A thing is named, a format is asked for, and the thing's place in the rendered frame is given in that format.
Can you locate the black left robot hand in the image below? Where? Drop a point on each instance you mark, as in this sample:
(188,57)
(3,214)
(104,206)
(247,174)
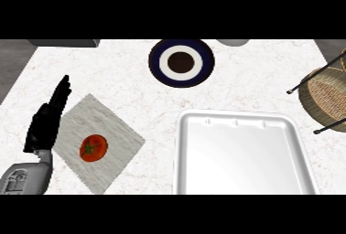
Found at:
(43,122)

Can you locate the dark grey flat appliance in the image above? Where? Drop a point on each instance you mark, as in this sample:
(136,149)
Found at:
(67,43)

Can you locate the red tomato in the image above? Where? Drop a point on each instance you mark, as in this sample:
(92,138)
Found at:
(93,148)

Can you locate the grey marble cutting board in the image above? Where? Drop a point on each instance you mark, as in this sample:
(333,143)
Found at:
(96,134)

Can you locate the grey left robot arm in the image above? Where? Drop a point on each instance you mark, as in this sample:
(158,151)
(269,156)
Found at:
(28,176)

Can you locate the navy and white round plate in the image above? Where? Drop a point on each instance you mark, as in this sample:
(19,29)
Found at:
(180,62)

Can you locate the white rectangular tray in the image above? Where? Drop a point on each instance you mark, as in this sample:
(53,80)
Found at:
(241,154)

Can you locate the grey rounded object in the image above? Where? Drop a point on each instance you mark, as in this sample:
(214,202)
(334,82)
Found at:
(232,42)

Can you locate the wicker tiered basket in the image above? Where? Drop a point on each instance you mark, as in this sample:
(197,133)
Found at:
(327,97)

